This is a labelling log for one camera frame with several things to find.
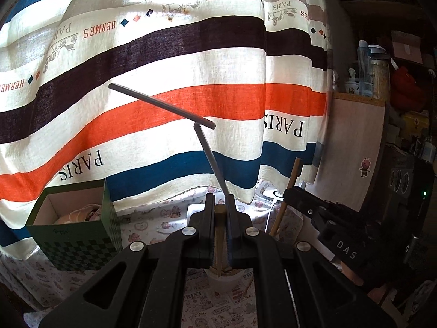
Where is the clear blue bottle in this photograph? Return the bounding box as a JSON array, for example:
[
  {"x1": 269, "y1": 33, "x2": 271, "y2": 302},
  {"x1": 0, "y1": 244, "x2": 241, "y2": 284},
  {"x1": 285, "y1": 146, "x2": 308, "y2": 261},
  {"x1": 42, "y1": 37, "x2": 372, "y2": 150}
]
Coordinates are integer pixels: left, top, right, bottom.
[{"x1": 357, "y1": 40, "x2": 374, "y2": 96}]

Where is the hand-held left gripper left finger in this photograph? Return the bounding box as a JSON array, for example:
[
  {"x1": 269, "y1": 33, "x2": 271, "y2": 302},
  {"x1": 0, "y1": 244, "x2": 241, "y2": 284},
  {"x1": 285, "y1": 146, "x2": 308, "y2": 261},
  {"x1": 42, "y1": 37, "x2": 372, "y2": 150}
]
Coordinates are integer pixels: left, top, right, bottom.
[{"x1": 39, "y1": 193, "x2": 216, "y2": 328}]

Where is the red bag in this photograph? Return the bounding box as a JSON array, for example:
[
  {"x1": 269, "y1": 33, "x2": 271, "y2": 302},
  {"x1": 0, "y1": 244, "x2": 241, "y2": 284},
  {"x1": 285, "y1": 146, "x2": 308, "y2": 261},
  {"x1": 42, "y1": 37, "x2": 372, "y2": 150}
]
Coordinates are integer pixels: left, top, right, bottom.
[{"x1": 391, "y1": 66, "x2": 427, "y2": 110}]

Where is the person's right hand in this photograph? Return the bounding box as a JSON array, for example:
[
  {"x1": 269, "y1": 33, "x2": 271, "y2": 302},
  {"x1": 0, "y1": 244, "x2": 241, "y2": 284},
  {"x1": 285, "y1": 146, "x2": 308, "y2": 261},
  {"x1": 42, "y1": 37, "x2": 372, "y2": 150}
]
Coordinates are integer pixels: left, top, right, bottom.
[{"x1": 341, "y1": 263, "x2": 391, "y2": 304}]

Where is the cartoon pig sticker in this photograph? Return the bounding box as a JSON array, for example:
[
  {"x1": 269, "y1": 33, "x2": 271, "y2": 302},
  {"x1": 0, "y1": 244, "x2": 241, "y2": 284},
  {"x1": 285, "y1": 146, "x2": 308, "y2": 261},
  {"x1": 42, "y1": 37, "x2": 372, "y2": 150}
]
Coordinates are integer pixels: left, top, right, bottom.
[{"x1": 358, "y1": 156, "x2": 373, "y2": 178}]

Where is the translucent white plastic cup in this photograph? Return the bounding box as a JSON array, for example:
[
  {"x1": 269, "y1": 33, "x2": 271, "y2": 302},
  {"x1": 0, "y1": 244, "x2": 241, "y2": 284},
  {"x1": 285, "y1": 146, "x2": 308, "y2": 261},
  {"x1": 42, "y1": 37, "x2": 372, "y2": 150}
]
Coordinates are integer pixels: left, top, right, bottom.
[{"x1": 204, "y1": 267, "x2": 247, "y2": 298}]

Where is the beige board panel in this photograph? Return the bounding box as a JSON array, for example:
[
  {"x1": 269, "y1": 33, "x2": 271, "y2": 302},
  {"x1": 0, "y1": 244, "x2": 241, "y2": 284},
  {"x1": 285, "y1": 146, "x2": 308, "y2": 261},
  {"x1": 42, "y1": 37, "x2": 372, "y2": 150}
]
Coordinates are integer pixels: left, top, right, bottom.
[{"x1": 312, "y1": 92, "x2": 388, "y2": 212}]

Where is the white figurine mug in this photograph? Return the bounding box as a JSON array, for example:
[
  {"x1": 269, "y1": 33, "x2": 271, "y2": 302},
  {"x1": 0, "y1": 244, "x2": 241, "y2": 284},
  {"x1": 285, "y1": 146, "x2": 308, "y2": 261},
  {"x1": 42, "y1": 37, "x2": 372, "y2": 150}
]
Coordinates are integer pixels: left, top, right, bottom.
[{"x1": 344, "y1": 68, "x2": 359, "y2": 94}]

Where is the white desk lamp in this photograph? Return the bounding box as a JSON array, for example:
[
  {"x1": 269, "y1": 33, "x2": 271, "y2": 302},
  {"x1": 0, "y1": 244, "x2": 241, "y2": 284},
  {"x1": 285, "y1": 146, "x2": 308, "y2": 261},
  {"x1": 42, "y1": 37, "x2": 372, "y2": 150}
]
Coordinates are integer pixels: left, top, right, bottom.
[{"x1": 108, "y1": 83, "x2": 255, "y2": 228}]

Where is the clear bottle with dark cap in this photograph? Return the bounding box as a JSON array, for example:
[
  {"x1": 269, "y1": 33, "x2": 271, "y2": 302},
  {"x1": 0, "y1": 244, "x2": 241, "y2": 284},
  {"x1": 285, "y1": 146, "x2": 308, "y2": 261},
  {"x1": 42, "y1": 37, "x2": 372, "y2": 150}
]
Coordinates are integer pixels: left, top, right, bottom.
[{"x1": 369, "y1": 45, "x2": 390, "y2": 98}]

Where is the black speaker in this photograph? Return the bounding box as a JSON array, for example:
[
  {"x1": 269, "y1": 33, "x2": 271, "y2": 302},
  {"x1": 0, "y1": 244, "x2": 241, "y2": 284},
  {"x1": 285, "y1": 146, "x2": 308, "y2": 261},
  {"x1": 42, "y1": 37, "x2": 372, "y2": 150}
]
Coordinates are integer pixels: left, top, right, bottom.
[{"x1": 362, "y1": 143, "x2": 437, "y2": 240}]

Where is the pink cardboard box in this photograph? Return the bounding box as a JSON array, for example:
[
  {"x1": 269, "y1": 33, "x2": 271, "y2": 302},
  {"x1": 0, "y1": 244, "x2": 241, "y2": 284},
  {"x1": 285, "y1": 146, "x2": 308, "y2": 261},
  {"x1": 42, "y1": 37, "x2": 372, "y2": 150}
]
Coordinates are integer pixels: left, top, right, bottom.
[{"x1": 391, "y1": 31, "x2": 422, "y2": 64}]

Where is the yellow box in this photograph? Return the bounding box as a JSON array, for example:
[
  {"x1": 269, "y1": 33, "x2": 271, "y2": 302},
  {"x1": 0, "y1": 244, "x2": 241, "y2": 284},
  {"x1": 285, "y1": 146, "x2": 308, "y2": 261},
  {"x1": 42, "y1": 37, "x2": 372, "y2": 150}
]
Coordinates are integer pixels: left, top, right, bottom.
[{"x1": 403, "y1": 111, "x2": 431, "y2": 134}]

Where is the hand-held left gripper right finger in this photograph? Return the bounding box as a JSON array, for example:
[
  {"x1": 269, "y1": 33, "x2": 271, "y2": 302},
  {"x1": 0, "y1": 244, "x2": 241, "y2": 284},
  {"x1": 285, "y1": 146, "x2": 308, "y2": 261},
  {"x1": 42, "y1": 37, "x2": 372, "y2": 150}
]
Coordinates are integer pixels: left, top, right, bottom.
[{"x1": 225, "y1": 194, "x2": 398, "y2": 328}]

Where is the striped curtain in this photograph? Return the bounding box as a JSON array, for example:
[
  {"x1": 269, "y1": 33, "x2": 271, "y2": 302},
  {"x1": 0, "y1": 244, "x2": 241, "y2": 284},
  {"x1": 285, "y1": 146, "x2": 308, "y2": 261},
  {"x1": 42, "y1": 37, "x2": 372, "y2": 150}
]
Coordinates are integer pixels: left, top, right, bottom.
[{"x1": 0, "y1": 0, "x2": 337, "y2": 257}]

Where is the green checkered box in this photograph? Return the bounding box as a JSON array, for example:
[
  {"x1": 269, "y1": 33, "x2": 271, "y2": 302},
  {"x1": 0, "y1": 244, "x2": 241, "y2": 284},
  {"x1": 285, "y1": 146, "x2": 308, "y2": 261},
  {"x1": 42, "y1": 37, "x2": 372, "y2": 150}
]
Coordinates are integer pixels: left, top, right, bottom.
[{"x1": 25, "y1": 178, "x2": 123, "y2": 272}]

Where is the white charger device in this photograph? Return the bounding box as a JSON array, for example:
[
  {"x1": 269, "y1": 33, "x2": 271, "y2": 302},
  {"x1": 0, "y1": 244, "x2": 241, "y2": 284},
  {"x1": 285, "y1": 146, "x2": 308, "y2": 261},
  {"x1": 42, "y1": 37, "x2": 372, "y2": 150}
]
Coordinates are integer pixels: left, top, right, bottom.
[{"x1": 264, "y1": 189, "x2": 285, "y2": 206}]

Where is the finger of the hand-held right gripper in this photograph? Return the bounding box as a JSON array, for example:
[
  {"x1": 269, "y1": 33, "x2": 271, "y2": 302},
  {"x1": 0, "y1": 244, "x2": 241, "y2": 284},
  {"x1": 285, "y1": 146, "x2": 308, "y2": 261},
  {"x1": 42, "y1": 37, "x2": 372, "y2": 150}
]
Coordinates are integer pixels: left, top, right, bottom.
[{"x1": 283, "y1": 186, "x2": 333, "y2": 224}]

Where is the cartoon printed tablecloth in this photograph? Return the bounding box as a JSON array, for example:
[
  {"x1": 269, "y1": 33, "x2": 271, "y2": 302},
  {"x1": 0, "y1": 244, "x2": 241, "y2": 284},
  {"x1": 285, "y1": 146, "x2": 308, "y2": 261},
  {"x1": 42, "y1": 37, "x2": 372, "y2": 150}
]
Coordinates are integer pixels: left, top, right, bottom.
[{"x1": 0, "y1": 181, "x2": 342, "y2": 328}]

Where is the pink white cloth bundle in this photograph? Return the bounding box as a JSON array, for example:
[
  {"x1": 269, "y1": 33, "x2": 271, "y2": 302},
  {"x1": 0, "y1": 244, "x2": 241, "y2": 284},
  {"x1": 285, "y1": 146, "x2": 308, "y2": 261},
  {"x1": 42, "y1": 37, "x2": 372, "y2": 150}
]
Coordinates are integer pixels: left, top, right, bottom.
[{"x1": 56, "y1": 203, "x2": 103, "y2": 224}]

